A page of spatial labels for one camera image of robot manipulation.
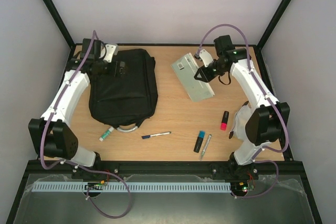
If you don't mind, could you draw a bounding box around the grey notebook with barcode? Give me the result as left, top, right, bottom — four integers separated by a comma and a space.
171, 53, 215, 102

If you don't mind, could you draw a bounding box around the black student bag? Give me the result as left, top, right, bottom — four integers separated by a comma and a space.
89, 49, 158, 129

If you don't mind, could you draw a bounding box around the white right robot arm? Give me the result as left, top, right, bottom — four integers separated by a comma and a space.
194, 35, 290, 178

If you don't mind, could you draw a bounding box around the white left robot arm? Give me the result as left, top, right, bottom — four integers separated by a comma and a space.
28, 39, 125, 167

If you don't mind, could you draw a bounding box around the pink highlighter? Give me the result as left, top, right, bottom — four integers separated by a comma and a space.
220, 111, 229, 131

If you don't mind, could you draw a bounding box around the green glue stick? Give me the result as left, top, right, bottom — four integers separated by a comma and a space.
99, 127, 114, 142

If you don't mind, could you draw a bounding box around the silver marker pen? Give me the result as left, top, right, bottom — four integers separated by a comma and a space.
199, 134, 212, 161

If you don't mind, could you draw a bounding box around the blue highlighter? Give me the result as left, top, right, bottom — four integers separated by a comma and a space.
193, 131, 205, 153

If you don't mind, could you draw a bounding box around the blue whiteboard pen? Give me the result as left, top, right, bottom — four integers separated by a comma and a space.
141, 131, 172, 140

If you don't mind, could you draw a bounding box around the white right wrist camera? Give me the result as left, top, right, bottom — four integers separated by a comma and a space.
194, 49, 214, 67

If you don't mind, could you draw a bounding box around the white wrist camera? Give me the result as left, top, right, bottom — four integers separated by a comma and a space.
194, 49, 214, 67
103, 44, 119, 63

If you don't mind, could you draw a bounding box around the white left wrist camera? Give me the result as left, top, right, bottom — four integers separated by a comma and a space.
103, 44, 119, 63

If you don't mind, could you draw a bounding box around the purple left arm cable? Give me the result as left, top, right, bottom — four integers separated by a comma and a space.
39, 30, 132, 218

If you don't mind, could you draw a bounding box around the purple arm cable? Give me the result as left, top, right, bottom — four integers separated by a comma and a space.
195, 24, 290, 200
39, 30, 132, 218

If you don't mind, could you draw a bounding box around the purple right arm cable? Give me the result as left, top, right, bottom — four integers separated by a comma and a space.
195, 24, 290, 200

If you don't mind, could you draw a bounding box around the grey drawstring pouch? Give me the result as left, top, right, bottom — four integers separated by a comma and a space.
229, 101, 252, 142

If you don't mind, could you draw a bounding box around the black right frame post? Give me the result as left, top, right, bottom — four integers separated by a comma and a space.
256, 0, 308, 51

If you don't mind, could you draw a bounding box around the black frame post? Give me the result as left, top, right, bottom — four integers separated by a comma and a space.
42, 0, 75, 48
256, 0, 308, 51

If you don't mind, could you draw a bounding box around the black left frame post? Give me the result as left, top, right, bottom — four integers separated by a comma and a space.
42, 0, 75, 48

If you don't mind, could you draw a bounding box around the black front mounting rail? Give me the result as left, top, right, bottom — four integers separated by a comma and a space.
26, 159, 305, 180

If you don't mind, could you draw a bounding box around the light blue cable duct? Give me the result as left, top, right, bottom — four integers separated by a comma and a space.
32, 182, 232, 193

